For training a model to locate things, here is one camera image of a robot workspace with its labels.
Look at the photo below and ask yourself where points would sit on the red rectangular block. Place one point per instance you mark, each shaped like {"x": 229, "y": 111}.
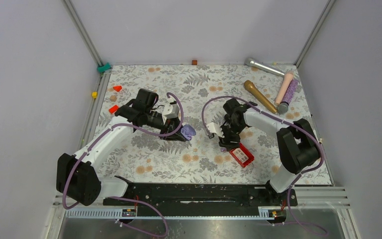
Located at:
{"x": 113, "y": 109}

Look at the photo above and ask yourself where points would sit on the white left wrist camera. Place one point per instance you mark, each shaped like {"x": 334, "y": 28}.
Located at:
{"x": 170, "y": 111}

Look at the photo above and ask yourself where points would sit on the aluminium frame post right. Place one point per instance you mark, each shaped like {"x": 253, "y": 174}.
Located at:
{"x": 317, "y": 27}

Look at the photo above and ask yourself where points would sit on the silver microphone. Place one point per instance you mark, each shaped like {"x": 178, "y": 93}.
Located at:
{"x": 267, "y": 68}

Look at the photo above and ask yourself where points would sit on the red parts bin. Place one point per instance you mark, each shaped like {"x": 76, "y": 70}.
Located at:
{"x": 242, "y": 155}

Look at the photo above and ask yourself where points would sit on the pink microphone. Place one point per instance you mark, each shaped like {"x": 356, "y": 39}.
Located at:
{"x": 288, "y": 77}

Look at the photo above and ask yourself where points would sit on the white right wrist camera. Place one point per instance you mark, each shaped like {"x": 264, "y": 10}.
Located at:
{"x": 214, "y": 129}

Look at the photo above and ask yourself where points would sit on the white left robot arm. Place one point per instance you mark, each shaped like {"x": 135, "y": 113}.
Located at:
{"x": 77, "y": 179}

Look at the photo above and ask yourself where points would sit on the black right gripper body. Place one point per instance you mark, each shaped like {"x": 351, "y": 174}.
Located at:
{"x": 233, "y": 128}

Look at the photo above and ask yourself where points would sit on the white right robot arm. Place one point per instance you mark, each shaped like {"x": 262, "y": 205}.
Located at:
{"x": 298, "y": 147}

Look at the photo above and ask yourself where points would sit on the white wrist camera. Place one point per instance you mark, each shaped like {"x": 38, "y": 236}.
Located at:
{"x": 214, "y": 129}
{"x": 170, "y": 111}

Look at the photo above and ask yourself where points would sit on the lavender oval case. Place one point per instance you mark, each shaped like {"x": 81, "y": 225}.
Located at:
{"x": 188, "y": 132}

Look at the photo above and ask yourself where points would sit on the floral table mat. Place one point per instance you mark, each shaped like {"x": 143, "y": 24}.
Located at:
{"x": 202, "y": 90}

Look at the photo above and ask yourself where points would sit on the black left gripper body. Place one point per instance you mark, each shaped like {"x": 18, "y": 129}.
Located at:
{"x": 161, "y": 129}

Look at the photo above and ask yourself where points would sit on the aluminium frame post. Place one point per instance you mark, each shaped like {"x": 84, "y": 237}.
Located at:
{"x": 317, "y": 27}
{"x": 72, "y": 12}

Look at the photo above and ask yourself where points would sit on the aluminium frame post left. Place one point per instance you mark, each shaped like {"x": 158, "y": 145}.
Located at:
{"x": 72, "y": 12}

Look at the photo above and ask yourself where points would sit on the purple glitter microphone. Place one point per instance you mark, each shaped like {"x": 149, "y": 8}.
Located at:
{"x": 289, "y": 94}

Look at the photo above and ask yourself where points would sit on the teal arch block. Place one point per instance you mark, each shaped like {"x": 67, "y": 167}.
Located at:
{"x": 104, "y": 68}

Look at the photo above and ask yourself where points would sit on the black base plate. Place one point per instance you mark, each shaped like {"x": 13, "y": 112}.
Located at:
{"x": 189, "y": 200}

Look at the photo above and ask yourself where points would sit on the red wedge block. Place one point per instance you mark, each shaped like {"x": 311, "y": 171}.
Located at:
{"x": 117, "y": 88}

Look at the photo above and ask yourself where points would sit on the gold microphone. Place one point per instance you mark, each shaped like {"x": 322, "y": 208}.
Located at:
{"x": 252, "y": 89}

